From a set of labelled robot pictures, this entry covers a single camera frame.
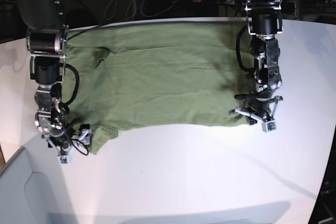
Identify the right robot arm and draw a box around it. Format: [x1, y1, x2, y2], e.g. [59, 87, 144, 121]
[14, 0, 92, 164]

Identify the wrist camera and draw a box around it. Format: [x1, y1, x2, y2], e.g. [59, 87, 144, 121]
[262, 120, 276, 133]
[58, 155, 72, 165]

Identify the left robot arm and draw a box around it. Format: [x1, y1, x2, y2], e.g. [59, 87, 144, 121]
[230, 0, 283, 133]

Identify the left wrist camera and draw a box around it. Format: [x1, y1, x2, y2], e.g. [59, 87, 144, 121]
[262, 120, 276, 133]

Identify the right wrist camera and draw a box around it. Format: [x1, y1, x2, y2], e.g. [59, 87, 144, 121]
[58, 155, 72, 165]

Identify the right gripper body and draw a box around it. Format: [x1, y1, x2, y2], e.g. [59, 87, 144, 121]
[41, 123, 92, 156]

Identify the green T-shirt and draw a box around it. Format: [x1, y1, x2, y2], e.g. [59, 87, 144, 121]
[67, 23, 253, 154]

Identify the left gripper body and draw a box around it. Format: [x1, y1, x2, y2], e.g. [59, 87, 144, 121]
[229, 94, 283, 123]

